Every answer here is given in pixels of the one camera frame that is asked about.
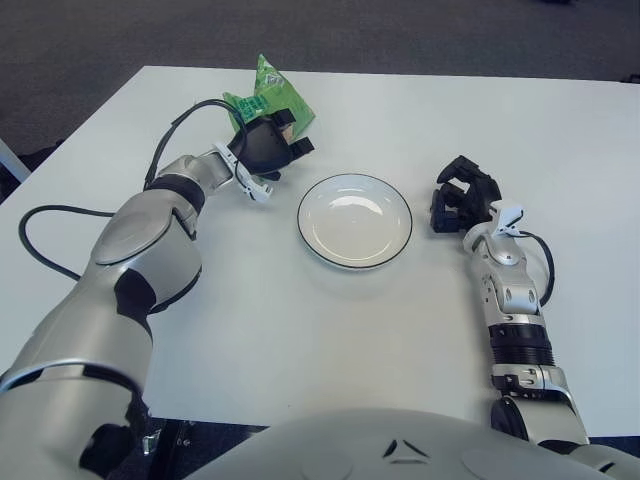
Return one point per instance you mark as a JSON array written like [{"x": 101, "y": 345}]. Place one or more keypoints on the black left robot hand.
[{"x": 260, "y": 147}]

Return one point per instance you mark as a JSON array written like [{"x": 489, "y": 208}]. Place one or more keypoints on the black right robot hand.
[{"x": 475, "y": 192}]

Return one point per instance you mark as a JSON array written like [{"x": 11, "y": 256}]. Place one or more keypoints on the green snack bag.
[{"x": 280, "y": 95}]

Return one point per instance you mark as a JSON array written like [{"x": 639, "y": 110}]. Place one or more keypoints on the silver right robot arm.
[{"x": 515, "y": 290}]

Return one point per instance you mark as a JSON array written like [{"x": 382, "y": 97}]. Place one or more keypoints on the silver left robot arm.
[{"x": 140, "y": 240}]

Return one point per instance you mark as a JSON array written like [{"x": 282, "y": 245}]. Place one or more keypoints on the white plate black rim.
[{"x": 355, "y": 225}]

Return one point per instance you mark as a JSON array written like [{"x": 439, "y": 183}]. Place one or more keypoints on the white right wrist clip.
[{"x": 507, "y": 215}]

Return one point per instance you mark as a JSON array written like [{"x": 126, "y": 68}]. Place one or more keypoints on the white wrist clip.
[
  {"x": 255, "y": 192},
  {"x": 507, "y": 215}
]

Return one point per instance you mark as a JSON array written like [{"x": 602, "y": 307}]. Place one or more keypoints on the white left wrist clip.
[{"x": 255, "y": 192}]

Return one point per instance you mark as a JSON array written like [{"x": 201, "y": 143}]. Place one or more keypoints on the grey robot torso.
[{"x": 350, "y": 450}]

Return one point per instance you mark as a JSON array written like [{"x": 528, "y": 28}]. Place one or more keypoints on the metal bracket under table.
[{"x": 150, "y": 442}]

